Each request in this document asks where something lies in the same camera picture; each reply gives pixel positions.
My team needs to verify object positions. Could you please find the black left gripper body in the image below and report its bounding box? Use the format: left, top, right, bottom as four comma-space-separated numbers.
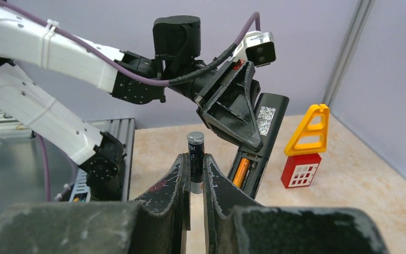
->
169, 60, 260, 116

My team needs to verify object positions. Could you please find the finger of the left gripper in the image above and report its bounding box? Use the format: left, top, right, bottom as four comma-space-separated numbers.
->
196, 60, 263, 151

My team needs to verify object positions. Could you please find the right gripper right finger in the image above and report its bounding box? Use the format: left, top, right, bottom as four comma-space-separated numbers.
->
203, 154, 389, 253

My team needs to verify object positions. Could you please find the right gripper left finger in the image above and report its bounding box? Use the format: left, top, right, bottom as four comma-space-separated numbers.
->
0, 153, 190, 253

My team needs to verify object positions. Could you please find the black silver AAA battery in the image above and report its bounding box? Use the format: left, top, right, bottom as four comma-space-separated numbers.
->
187, 131, 205, 194

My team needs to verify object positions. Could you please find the black remote control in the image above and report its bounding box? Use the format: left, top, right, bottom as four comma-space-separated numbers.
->
226, 92, 291, 200

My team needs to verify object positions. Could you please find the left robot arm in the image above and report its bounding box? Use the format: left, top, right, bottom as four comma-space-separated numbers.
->
14, 1, 254, 129

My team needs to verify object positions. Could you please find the yellow toy block plate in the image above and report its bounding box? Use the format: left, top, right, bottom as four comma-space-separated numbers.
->
284, 104, 330, 157

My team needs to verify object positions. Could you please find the red toy block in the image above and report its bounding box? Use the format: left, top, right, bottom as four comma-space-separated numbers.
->
281, 153, 322, 188

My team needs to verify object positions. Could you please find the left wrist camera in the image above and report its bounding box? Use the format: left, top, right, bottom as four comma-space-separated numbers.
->
232, 31, 276, 67

